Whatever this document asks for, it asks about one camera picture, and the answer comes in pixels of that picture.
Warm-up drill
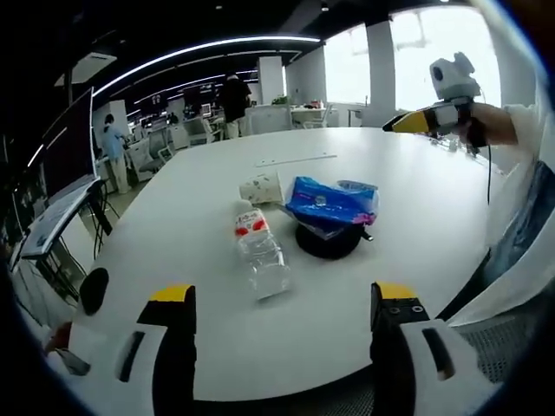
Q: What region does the white office chair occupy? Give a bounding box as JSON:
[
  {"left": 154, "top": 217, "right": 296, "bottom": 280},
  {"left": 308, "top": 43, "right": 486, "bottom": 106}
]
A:
[{"left": 125, "top": 129, "right": 177, "bottom": 183}]

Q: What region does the white partition desk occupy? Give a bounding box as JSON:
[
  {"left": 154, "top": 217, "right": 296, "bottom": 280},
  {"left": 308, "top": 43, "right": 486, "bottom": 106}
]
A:
[{"left": 245, "top": 105, "right": 292, "bottom": 135}]

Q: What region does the patterned paper cup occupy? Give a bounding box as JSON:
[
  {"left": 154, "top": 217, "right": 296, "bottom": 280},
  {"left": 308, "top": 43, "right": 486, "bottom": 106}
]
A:
[{"left": 238, "top": 170, "right": 284, "bottom": 205}]

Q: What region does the grey mesh chair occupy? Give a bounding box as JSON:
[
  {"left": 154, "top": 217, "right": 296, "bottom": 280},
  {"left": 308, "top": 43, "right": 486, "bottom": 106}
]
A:
[{"left": 450, "top": 314, "right": 539, "bottom": 385}]

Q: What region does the clear plastic water bottle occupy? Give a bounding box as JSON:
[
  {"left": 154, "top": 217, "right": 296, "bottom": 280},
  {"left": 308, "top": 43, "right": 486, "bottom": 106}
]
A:
[{"left": 232, "top": 199, "right": 293, "bottom": 302}]

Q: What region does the person's right hand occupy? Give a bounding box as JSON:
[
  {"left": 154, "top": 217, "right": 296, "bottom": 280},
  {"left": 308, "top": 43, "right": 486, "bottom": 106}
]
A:
[{"left": 458, "top": 103, "right": 493, "bottom": 151}]

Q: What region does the large dark monitor screen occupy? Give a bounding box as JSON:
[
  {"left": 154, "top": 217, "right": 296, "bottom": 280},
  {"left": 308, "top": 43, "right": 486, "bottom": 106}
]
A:
[{"left": 41, "top": 86, "right": 97, "bottom": 207}]

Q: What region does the white table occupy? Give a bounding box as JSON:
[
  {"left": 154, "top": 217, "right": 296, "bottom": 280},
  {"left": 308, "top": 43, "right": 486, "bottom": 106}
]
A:
[{"left": 69, "top": 126, "right": 528, "bottom": 402}]

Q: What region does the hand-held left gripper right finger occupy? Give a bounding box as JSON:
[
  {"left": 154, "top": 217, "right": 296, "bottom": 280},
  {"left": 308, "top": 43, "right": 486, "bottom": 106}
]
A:
[{"left": 369, "top": 281, "right": 504, "bottom": 416}]

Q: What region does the black round object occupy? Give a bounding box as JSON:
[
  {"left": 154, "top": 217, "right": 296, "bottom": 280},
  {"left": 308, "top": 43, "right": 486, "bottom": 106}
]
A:
[{"left": 80, "top": 267, "right": 110, "bottom": 316}]

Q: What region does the black round cap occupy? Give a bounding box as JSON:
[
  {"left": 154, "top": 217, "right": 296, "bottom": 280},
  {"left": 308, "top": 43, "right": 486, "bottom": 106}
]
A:
[{"left": 294, "top": 219, "right": 375, "bottom": 260}]

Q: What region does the black folding stand table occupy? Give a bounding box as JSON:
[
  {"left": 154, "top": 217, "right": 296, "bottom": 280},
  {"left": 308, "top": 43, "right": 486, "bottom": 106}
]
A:
[{"left": 19, "top": 175, "right": 114, "bottom": 300}]

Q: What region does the blue tissue packet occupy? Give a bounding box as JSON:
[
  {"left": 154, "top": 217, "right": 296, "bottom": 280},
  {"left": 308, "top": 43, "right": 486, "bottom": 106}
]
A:
[{"left": 284, "top": 175, "right": 380, "bottom": 231}]

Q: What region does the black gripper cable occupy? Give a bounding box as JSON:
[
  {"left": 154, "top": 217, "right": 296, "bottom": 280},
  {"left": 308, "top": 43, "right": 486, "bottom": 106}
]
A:
[{"left": 484, "top": 145, "right": 493, "bottom": 205}]

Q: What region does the person's white clothing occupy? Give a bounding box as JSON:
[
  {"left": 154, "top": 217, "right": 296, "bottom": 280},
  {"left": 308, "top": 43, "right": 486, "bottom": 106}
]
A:
[{"left": 446, "top": 81, "right": 555, "bottom": 328}]

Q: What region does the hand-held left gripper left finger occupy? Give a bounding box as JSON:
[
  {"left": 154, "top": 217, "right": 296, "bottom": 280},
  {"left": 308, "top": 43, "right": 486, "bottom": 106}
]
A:
[{"left": 69, "top": 283, "right": 197, "bottom": 416}]

